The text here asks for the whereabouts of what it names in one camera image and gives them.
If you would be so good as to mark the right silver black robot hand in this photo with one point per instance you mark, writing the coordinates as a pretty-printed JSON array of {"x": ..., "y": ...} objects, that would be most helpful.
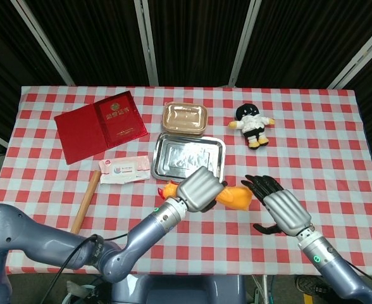
[{"x": 287, "y": 212}]

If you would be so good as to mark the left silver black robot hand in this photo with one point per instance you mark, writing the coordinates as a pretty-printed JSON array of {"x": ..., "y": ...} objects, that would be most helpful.
[{"x": 198, "y": 190}]

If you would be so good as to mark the yellow rubber chicken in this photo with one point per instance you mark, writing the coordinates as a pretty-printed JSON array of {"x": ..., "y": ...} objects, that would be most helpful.
[{"x": 236, "y": 198}]

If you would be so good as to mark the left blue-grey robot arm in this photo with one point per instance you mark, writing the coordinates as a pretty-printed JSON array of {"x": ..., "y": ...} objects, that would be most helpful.
[{"x": 47, "y": 240}]

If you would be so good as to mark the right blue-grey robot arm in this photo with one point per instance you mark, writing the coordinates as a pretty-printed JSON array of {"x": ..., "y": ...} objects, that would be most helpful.
[{"x": 328, "y": 263}]

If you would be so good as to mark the silver metal tray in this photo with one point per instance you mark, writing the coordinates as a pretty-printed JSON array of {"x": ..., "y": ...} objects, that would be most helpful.
[{"x": 179, "y": 155}]

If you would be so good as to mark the red white checkered tablecloth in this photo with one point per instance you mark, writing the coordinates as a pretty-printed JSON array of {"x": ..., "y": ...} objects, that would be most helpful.
[{"x": 300, "y": 152}]

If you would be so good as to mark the brown food container clear lid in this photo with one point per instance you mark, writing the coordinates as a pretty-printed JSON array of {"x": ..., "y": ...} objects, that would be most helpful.
[{"x": 184, "y": 117}]

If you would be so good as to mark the dark sneaker shoe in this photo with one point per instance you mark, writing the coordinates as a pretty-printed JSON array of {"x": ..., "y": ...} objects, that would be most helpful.
[{"x": 312, "y": 284}]

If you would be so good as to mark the white wet wipes pack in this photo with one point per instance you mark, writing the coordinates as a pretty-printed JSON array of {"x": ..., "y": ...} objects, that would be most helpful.
[{"x": 124, "y": 169}]

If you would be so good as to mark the black white plush doll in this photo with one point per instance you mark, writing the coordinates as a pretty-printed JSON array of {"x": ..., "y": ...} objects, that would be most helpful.
[{"x": 252, "y": 125}]

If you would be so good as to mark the blue-grey robot torso base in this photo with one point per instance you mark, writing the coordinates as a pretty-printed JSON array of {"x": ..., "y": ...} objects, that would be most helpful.
[{"x": 189, "y": 289}]

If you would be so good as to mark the wooden rolling pin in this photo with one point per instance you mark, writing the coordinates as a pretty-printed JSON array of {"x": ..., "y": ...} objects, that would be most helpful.
[{"x": 85, "y": 202}]

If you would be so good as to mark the red certificate folder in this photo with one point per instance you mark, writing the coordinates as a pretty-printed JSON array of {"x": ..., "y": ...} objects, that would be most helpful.
[{"x": 88, "y": 130}]

